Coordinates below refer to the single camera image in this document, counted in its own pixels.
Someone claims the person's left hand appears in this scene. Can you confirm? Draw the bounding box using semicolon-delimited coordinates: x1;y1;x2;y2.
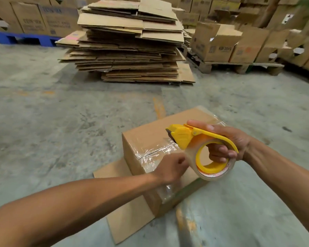
154;152;190;185

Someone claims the person's right hand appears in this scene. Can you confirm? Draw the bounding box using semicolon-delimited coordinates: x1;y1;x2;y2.
186;119;251;163

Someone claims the yellow tape dispenser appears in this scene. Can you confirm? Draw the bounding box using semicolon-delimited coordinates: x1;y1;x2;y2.
165;124;239;175

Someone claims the taped brown cardboard box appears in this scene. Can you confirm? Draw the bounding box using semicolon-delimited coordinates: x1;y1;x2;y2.
122;105;227;218

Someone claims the person's left forearm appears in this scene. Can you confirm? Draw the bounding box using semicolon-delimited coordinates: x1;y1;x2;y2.
0;173;162;247

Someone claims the person's right forearm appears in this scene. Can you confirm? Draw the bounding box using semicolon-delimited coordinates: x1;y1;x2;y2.
243;137;309;243

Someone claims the clear packing tape roll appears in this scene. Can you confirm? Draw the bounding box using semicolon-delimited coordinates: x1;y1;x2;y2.
184;134;237;181

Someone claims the wooden pallet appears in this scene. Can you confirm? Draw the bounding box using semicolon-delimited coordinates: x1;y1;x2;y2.
186;47;285;76

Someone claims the open cardboard box with flaps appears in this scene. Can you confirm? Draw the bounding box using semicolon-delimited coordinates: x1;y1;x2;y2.
190;22;243;62

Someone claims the closed cardboard box orange mark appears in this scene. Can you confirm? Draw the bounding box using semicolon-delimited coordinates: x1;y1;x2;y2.
229;25;270;64

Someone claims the stack of flattened cardboard boxes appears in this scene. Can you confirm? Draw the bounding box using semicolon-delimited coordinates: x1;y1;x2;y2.
55;0;196;85

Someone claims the pile of stacked cardboard boxes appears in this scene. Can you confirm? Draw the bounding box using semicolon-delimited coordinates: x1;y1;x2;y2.
154;0;309;86

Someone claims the blue plastic pallet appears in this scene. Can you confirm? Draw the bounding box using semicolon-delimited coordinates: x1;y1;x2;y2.
0;31;63;47

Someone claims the row of printed cardboard boxes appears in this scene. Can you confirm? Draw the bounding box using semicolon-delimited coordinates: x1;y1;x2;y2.
0;0;93;38

